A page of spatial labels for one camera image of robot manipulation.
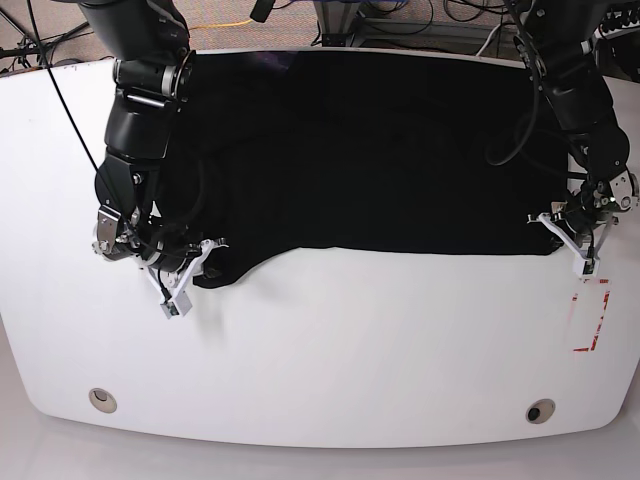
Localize white power strip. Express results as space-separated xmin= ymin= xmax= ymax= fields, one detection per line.
xmin=595 ymin=9 xmax=639 ymax=39

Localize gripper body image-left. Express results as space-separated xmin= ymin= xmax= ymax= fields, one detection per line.
xmin=92 ymin=204 xmax=210 ymax=285

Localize red tape rectangle marking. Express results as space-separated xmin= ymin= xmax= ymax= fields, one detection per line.
xmin=566 ymin=278 xmax=612 ymax=353

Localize table cable grommet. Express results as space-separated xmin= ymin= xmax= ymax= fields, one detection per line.
xmin=88 ymin=388 xmax=117 ymax=414
xmin=525 ymin=399 xmax=556 ymax=424

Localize aluminium frame post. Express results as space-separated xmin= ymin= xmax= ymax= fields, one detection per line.
xmin=313 ymin=0 xmax=361 ymax=47

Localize left table cable grommet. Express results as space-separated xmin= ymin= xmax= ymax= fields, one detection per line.
xmin=88 ymin=388 xmax=117 ymax=414

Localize black T-shirt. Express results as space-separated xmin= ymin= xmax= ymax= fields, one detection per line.
xmin=156 ymin=49 xmax=568 ymax=289

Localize yellow cable on floor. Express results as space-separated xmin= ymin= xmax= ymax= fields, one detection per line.
xmin=187 ymin=17 xmax=254 ymax=31

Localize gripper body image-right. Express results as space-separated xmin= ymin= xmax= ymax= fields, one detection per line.
xmin=551 ymin=169 xmax=639 ymax=245

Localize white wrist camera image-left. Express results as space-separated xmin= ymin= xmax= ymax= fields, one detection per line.
xmin=145 ymin=248 xmax=205 ymax=319

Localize right table cable grommet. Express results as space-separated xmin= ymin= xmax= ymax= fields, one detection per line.
xmin=525 ymin=399 xmax=556 ymax=424

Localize black tripod legs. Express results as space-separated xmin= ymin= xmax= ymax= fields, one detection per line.
xmin=1 ymin=8 xmax=92 ymax=76

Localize white cable on floor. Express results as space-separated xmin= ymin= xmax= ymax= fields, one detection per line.
xmin=474 ymin=22 xmax=516 ymax=57

